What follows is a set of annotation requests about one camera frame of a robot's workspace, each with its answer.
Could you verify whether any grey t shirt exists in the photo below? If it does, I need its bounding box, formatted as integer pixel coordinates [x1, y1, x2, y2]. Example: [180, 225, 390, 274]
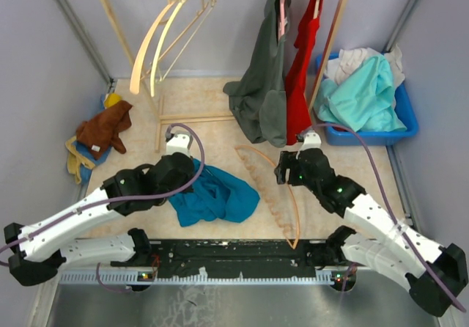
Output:
[223, 0, 291, 148]

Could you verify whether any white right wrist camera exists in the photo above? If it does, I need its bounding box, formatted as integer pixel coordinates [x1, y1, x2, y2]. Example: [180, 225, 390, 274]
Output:
[297, 129, 322, 152]

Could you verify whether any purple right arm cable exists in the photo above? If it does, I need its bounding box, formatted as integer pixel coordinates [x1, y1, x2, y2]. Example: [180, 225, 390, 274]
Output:
[296, 122, 467, 312]

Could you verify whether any blue plastic bin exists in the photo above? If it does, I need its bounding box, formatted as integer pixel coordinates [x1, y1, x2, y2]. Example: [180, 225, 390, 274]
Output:
[325, 54, 418, 147]

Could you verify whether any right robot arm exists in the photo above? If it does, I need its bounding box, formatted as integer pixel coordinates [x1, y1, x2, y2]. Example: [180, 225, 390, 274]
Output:
[274, 148, 468, 317]

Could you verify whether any yellow cloth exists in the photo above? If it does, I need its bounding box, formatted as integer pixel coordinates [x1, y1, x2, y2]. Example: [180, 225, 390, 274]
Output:
[103, 92, 122, 109]

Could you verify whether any white toothed cable duct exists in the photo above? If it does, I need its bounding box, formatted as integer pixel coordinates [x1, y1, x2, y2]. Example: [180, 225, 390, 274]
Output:
[59, 268, 345, 287]

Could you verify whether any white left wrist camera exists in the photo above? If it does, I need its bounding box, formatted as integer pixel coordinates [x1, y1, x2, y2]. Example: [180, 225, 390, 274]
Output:
[165, 131, 193, 157]

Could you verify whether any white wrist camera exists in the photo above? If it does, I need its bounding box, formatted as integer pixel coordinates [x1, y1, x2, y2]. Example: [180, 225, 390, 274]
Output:
[297, 129, 322, 152]
[165, 131, 193, 157]

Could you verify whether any blue cloth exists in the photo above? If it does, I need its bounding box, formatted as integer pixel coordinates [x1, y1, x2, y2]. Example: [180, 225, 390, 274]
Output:
[72, 141, 111, 182]

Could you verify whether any light wooden hanger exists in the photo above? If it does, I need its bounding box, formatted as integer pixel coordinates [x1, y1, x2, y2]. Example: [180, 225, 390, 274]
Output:
[129, 0, 215, 95]

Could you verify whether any orange wooden hanger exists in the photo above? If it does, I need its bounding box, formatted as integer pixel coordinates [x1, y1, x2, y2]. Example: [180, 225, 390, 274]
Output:
[234, 144, 300, 249]

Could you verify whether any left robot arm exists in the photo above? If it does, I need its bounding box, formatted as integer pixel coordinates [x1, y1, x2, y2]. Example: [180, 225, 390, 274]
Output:
[4, 152, 195, 287]

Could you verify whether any brown cloth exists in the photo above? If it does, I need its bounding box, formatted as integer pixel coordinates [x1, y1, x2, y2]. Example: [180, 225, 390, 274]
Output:
[76, 100, 133, 160]

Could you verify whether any blue t shirt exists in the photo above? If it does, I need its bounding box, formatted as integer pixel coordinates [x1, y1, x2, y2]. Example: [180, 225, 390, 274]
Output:
[169, 164, 260, 227]

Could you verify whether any red t shirt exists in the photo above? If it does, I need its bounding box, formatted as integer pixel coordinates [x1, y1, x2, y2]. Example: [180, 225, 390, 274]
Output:
[285, 0, 323, 145]

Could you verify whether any turquoise cloth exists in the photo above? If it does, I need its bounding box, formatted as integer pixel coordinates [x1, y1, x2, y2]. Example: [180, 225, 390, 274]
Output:
[314, 54, 407, 132]

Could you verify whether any cream wooden hanger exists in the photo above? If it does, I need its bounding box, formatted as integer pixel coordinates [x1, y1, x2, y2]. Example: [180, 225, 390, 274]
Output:
[149, 0, 218, 98]

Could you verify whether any beige towel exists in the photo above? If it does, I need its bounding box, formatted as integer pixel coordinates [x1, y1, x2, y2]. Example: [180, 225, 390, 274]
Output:
[65, 136, 89, 184]

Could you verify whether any pink hanger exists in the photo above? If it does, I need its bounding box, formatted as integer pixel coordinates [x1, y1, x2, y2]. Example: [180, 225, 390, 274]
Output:
[278, 0, 287, 40]

